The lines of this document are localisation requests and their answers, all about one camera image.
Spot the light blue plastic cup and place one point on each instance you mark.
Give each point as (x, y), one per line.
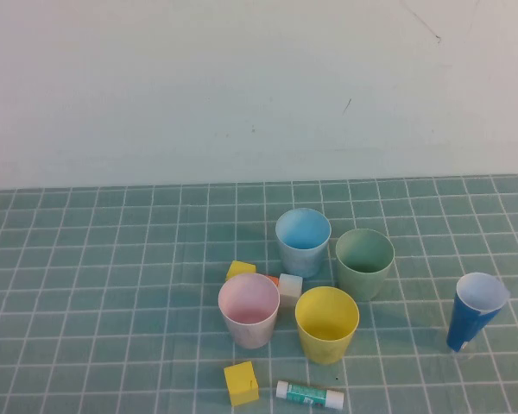
(302, 259)

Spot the pink plastic cup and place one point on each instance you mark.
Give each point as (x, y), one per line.
(248, 332)

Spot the green plastic cup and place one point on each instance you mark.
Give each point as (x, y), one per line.
(362, 284)

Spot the yellow cube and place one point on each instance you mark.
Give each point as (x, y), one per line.
(241, 384)
(239, 269)

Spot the orange cube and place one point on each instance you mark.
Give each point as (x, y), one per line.
(273, 280)

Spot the white cube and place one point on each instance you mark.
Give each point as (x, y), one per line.
(290, 289)

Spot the green checked tablecloth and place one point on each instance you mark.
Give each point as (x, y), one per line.
(112, 259)

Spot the yellow plastic cup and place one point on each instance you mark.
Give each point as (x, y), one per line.
(324, 349)

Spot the white green glue stick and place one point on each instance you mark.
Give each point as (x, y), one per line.
(306, 393)

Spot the blue rolled paper cone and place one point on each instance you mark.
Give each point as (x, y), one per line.
(466, 323)

